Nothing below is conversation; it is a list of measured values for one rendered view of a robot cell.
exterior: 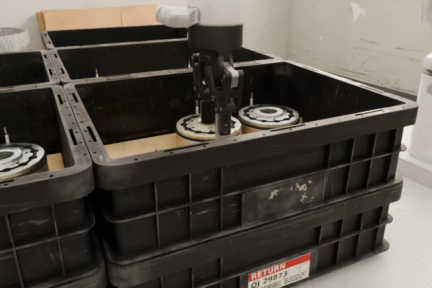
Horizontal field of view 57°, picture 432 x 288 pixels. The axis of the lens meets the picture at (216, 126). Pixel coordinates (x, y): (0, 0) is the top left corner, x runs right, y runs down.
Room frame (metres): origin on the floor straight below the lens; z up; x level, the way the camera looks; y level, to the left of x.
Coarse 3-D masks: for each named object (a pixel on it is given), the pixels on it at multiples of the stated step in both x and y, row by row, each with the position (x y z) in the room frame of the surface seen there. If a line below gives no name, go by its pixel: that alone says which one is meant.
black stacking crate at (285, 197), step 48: (96, 96) 0.57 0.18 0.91; (144, 96) 0.60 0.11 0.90; (192, 96) 0.64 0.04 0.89; (288, 96) 0.70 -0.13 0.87; (336, 96) 0.59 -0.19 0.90; (336, 144) 0.42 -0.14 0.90; (384, 144) 0.46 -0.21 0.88; (96, 192) 0.36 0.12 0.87; (144, 192) 0.32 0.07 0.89; (192, 192) 0.34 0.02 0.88; (240, 192) 0.36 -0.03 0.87; (288, 192) 0.39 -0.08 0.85; (336, 192) 0.43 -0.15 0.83; (144, 240) 0.32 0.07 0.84; (192, 240) 0.34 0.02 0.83
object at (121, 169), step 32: (256, 64) 0.69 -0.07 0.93; (288, 64) 0.71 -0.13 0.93; (384, 96) 0.51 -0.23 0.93; (288, 128) 0.39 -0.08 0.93; (320, 128) 0.40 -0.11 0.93; (352, 128) 0.42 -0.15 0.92; (384, 128) 0.44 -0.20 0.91; (96, 160) 0.31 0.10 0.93; (128, 160) 0.31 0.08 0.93; (160, 160) 0.32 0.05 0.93; (192, 160) 0.33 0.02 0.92; (224, 160) 0.35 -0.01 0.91
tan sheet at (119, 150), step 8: (160, 136) 0.60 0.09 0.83; (168, 136) 0.60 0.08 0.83; (112, 144) 0.57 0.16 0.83; (120, 144) 0.57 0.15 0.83; (128, 144) 0.57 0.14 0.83; (136, 144) 0.57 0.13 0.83; (144, 144) 0.57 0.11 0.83; (152, 144) 0.57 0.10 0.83; (160, 144) 0.57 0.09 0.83; (168, 144) 0.57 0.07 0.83; (112, 152) 0.54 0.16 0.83; (120, 152) 0.54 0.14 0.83; (128, 152) 0.54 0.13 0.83; (136, 152) 0.54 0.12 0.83; (144, 152) 0.54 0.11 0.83
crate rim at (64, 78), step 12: (60, 48) 0.84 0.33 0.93; (72, 48) 0.84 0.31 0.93; (84, 48) 0.85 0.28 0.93; (96, 48) 0.87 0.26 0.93; (108, 48) 0.88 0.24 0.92; (240, 48) 0.87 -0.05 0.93; (252, 48) 0.85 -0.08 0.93; (60, 60) 0.72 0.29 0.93; (264, 60) 0.72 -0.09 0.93; (60, 72) 0.63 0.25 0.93; (144, 72) 0.63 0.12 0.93; (156, 72) 0.63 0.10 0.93; (60, 84) 0.59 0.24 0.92
